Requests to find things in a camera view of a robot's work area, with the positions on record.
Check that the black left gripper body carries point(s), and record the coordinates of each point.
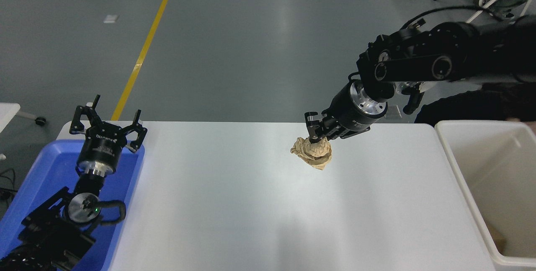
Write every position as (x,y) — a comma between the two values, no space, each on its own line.
(101,146)

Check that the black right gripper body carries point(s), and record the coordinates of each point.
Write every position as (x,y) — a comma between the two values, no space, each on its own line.
(345,116)

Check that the tan paper ball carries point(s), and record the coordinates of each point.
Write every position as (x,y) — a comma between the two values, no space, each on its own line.
(315,153)

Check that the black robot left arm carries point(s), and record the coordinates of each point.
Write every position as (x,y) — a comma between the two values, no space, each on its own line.
(48,233)

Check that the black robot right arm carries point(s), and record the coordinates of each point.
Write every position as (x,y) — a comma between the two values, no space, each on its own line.
(439,63)

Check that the blue plastic tray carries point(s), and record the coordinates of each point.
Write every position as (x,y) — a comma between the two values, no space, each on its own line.
(49,166)

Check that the white side table with caster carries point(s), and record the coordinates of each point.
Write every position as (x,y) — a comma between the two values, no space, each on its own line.
(6,114)

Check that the white paper scrap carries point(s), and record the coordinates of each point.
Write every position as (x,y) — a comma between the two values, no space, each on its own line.
(111,18)

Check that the person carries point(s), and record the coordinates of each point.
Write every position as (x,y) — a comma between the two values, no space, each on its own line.
(469,107)

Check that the large pale plastic bin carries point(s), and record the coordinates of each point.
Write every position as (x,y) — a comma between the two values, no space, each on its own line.
(494,166)

